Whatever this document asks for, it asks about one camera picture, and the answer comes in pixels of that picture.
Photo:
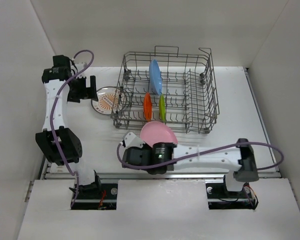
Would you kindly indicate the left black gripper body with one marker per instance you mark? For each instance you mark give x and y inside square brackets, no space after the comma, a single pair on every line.
[78,89]

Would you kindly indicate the white plate brown floral pattern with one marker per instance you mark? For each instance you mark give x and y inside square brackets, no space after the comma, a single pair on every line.
[110,100]

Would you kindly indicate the small green plate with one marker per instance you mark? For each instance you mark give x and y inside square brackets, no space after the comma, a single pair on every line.
[162,108]

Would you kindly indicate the small orange plate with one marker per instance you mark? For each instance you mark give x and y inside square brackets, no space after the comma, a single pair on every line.
[147,107]

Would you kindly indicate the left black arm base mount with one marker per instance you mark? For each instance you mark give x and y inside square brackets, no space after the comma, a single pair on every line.
[95,196]

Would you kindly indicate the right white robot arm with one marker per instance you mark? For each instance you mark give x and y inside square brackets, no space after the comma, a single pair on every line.
[238,159]

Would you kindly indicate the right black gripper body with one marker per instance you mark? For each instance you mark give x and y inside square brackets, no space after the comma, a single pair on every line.
[146,146]

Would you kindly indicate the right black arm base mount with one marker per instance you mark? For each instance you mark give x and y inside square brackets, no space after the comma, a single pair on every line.
[219,198]

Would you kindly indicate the grey wire dish rack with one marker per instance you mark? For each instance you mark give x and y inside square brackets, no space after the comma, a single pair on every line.
[188,86]

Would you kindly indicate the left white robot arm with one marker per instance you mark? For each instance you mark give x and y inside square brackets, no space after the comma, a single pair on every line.
[58,143]

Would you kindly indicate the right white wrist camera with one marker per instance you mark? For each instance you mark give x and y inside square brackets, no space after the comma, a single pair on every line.
[132,140]

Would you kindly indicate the blue plate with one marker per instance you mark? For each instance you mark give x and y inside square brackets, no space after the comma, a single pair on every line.
[155,78]

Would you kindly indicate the pink plate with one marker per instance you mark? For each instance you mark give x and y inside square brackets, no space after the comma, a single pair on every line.
[157,132]

